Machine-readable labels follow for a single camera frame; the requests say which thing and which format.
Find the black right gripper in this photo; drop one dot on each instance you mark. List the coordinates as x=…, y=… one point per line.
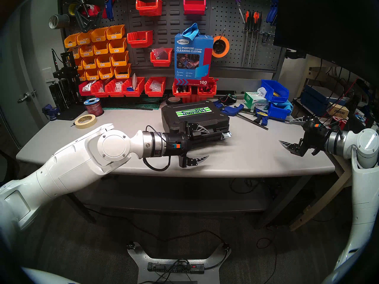
x=316, y=140

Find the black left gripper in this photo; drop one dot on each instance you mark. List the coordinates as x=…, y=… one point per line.
x=170, y=136

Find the black tool box green sticker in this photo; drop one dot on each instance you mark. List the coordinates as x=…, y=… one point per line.
x=207, y=117

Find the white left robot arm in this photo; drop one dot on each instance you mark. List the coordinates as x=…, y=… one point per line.
x=74, y=168

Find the blue storage box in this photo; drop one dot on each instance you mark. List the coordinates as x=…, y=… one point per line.
x=314, y=100

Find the brown cardboard box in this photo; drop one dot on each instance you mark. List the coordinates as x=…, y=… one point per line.
x=338, y=111

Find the green white wipes box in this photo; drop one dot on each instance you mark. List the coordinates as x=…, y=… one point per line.
x=256, y=104

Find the blue cleaning cloths box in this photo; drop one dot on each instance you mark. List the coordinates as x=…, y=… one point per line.
x=194, y=58

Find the red white hand tool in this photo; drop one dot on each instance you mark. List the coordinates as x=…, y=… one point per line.
x=93, y=10

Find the blue plastic bin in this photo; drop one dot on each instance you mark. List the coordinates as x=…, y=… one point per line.
x=278, y=112

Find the light blue cloth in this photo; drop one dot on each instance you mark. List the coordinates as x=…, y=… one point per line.
x=288, y=106

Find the blue yellow bar clamp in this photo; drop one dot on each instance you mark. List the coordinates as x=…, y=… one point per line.
x=260, y=114

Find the black tape roll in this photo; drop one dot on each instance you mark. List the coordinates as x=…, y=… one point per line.
x=173, y=104

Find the red plastic bin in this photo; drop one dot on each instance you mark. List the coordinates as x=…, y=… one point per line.
x=155, y=94
x=97, y=92
x=181, y=94
x=207, y=94
x=114, y=94
x=80, y=92
x=134, y=94
x=161, y=62
x=139, y=40
x=149, y=9
x=194, y=7

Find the white tissue wipe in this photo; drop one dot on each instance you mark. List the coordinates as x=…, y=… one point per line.
x=262, y=92

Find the blue plastic object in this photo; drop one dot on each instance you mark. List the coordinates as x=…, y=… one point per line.
x=272, y=85

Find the black white equipment case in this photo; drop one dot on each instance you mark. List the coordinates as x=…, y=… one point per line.
x=361, y=120

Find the dark table leg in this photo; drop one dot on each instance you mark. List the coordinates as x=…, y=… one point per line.
x=284, y=202
x=84, y=211

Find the clear bag of parts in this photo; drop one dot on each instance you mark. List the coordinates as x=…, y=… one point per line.
x=87, y=86
x=155, y=85
x=160, y=53
x=118, y=86

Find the beige wooden side table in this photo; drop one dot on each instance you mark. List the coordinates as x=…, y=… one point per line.
x=319, y=202

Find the clear blister pack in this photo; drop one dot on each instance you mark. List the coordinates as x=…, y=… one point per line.
x=133, y=80

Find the yellow screw bin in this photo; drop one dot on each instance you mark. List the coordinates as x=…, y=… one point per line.
x=122, y=74
x=86, y=52
x=101, y=50
x=120, y=61
x=75, y=53
x=117, y=48
x=82, y=77
x=85, y=40
x=115, y=35
x=79, y=65
x=104, y=63
x=92, y=76
x=71, y=43
x=99, y=37
x=89, y=64
x=106, y=74

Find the black carabiner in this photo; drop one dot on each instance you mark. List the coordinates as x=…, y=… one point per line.
x=262, y=38

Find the orange tape roll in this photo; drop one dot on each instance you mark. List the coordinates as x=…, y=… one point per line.
x=227, y=46

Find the black monitor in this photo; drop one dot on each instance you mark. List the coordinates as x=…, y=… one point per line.
x=325, y=26

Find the blue microfiber cloth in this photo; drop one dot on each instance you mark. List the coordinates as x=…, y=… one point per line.
x=192, y=30

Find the beige masking tape roll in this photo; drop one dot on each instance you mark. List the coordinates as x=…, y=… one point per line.
x=78, y=122

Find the orange black screwdriver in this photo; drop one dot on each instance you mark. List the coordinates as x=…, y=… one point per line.
x=247, y=18
x=259, y=18
x=254, y=18

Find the black power strip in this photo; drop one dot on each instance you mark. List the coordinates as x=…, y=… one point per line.
x=162, y=267

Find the blue bench vise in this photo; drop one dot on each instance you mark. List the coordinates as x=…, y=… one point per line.
x=51, y=111

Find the black metal clamp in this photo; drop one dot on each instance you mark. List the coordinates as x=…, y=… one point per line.
x=80, y=18

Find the yellow tape roll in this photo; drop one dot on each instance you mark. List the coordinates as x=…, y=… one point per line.
x=71, y=9

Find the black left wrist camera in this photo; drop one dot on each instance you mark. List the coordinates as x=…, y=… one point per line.
x=177, y=145

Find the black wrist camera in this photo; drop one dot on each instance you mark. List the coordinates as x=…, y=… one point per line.
x=315, y=126
x=177, y=145

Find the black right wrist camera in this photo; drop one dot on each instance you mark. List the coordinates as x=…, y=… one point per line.
x=315, y=126

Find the black monitor mount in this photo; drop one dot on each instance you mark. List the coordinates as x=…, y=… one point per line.
x=296, y=54

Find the dark pegboard wall panel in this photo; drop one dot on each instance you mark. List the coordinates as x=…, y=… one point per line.
x=171, y=23

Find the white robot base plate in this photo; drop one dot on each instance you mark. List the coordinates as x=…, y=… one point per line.
x=142, y=265

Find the white light switch plate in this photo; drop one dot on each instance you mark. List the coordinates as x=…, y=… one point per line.
x=47, y=75

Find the grey duct tape roll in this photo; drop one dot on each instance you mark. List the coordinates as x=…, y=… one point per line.
x=62, y=20

